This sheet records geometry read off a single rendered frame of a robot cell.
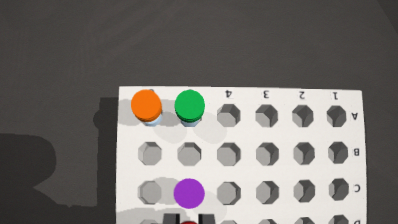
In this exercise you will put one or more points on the green-capped tube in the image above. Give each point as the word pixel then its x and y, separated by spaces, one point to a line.
pixel 189 107

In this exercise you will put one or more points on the white tube rack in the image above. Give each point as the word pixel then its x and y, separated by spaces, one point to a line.
pixel 240 125

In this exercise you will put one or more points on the orange-capped tube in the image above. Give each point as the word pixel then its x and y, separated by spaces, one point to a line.
pixel 147 107

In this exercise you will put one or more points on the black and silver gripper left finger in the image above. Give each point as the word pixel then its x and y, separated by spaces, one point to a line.
pixel 171 218

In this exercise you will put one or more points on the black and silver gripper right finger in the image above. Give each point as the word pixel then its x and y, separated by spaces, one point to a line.
pixel 206 219

